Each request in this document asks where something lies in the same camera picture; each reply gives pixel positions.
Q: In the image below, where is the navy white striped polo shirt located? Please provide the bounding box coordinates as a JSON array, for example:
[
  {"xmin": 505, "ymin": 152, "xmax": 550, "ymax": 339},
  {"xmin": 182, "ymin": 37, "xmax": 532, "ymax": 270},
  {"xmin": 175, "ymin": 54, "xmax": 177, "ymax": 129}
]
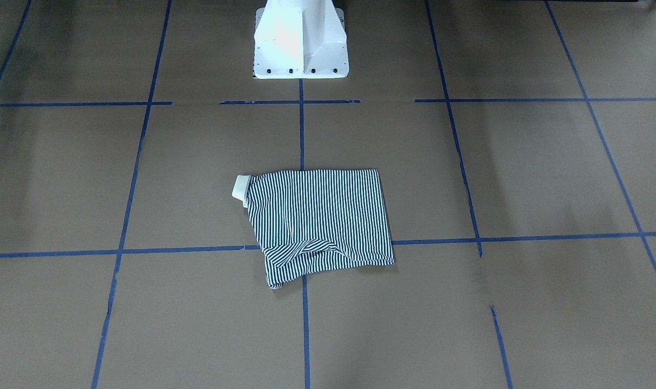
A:
[{"xmin": 232, "ymin": 169, "xmax": 395, "ymax": 290}]

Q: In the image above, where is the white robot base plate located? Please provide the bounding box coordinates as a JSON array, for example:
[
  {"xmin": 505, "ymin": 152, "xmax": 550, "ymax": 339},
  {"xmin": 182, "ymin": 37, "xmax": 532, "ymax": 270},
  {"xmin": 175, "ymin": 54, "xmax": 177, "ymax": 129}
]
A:
[{"xmin": 252, "ymin": 1, "xmax": 350, "ymax": 79}]

